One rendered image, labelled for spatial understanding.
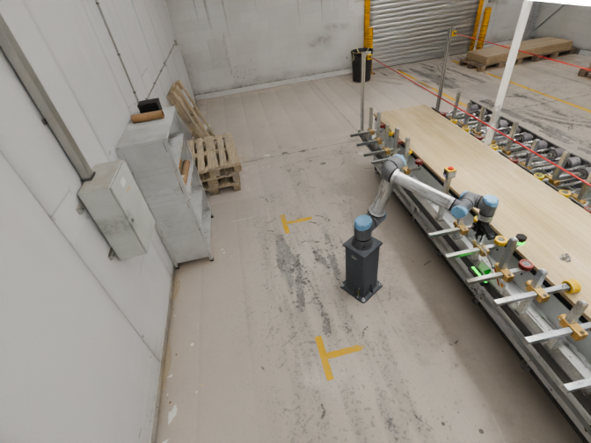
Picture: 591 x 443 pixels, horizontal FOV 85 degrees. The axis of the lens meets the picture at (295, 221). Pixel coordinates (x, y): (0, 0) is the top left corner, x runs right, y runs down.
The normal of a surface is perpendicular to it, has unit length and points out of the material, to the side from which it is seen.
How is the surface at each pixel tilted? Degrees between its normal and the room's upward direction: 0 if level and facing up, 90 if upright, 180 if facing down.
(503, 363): 0
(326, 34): 90
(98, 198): 90
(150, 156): 90
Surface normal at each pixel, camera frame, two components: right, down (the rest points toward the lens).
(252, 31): 0.20, 0.60
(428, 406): -0.11, -0.77
